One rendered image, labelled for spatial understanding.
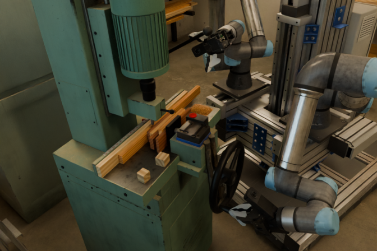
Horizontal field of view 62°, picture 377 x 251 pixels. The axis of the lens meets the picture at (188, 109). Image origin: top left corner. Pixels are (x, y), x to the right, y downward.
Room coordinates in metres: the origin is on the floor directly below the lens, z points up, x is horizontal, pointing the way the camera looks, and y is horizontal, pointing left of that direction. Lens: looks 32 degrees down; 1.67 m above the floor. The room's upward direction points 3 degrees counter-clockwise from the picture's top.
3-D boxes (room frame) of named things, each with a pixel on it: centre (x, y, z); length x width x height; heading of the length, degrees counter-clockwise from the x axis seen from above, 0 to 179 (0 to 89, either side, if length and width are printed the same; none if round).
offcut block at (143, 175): (0.78, 0.16, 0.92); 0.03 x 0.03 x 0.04; 53
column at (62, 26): (1.20, 0.40, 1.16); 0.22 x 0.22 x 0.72; 58
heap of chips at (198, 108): (1.22, -0.06, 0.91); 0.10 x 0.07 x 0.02; 58
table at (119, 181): (0.99, 0.06, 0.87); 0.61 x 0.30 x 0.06; 148
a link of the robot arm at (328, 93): (1.20, -0.59, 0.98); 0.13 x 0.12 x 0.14; 58
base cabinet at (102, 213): (1.11, 0.25, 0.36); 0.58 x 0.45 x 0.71; 58
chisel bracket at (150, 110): (1.06, 0.17, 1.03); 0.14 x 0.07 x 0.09; 58
